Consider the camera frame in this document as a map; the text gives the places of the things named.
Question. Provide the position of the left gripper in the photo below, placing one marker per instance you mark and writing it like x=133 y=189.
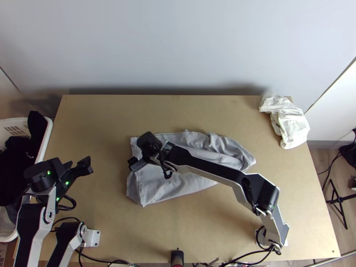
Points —
x=62 y=171

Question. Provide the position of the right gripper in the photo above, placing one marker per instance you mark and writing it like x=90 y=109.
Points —
x=148 y=143

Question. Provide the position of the grey t-shirt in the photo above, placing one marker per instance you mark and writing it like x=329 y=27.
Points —
x=155 y=189

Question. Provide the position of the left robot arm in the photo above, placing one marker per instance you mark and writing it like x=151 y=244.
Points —
x=27 y=222

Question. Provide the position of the white t-shirt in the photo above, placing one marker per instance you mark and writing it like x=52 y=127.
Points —
x=292 y=125

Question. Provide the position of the heap of black clothes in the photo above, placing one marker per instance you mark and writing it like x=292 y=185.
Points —
x=16 y=167

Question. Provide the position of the white laundry basket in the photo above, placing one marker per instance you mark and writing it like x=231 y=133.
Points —
x=14 y=122

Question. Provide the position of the black tripod stand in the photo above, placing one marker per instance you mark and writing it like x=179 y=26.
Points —
x=338 y=199

